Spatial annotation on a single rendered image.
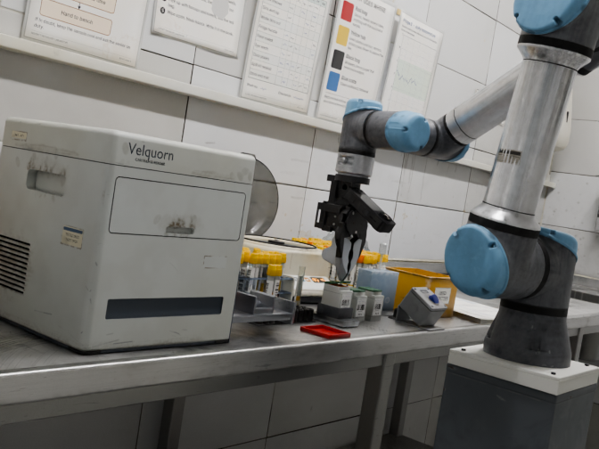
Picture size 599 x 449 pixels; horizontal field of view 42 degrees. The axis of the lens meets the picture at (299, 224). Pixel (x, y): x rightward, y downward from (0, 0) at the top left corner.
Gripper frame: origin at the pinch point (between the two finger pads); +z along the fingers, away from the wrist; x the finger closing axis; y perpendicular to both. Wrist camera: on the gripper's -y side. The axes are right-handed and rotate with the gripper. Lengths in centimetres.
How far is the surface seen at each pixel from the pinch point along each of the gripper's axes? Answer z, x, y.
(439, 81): -62, -123, 58
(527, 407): 13.5, 4.2, -42.8
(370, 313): 8.2, -11.9, 0.3
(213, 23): -53, -8, 58
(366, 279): 2.0, -17.7, 6.4
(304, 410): 56, -72, 58
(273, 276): 0.9, 19.0, 2.8
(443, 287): 2.4, -39.7, -1.3
